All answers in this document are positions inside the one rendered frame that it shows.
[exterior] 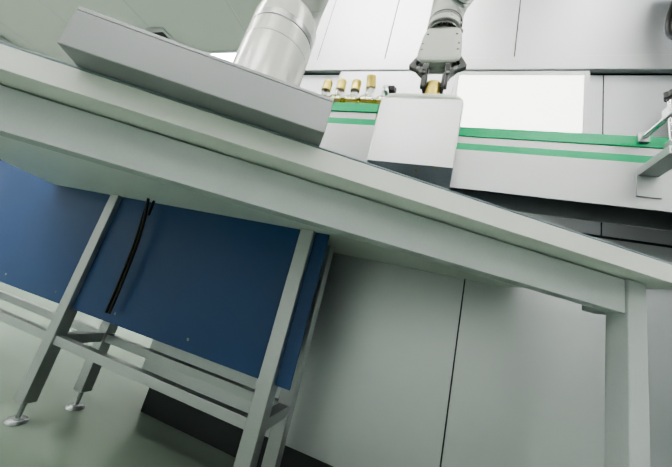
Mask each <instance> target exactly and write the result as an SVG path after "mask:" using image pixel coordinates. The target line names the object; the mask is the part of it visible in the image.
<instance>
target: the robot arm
mask: <svg viewBox="0 0 672 467"><path fill-rule="evenodd" d="M328 1H329V0H262V1H261V2H260V3H259V5H258V7H257V8H256V10H255V13H254V15H253V17H252V19H251V21H250V24H249V26H248V28H247V30H246V33H245V35H244V37H243V39H242V42H241V44H240V46H239V48H238V51H237V53H236V55H235V57H234V59H233V62H234V63H236V64H239V65H242V66H245V67H247V68H250V69H253V70H256V71H258V72H261V73H264V74H266V75H269V76H272V77H275V78H277V79H280V80H283V81H286V82H288V83H291V84H294V85H297V86H299V87H300V84H301V81H302V78H303V75H304V72H305V70H306V67H307V64H308V61H309V58H310V55H311V52H312V49H313V46H314V44H315V40H316V35H317V33H316V31H317V28H318V26H319V23H320V20H321V18H322V15H323V13H324V11H325V8H326V6H327V4H328ZM473 1H474V0H433V3H432V8H431V13H430V18H429V22H428V27H427V31H426V33H425V35H424V37H423V39H422V42H421V45H420V48H419V51H418V55H417V57H416V58H415V59H414V60H413V61H412V62H411V63H410V64H409V70H411V71H413V72H415V73H416V74H417V75H418V76H419V77H420V78H421V82H420V89H422V94H424V93H425V88H426V84H427V82H428V74H442V80H441V85H440V94H443V90H447V84H448V81H449V80H450V78H452V77H453V76H455V75H456V74H457V73H460V72H462V71H464V70H466V67H467V64H466V62H465V61H464V59H463V57H462V56H461V52H462V33H463V30H464V27H462V25H463V19H464V15H465V13H466V11H467V9H468V7H469V6H470V4H471V3H472V2H473ZM421 66H422V67H421Z"/></svg>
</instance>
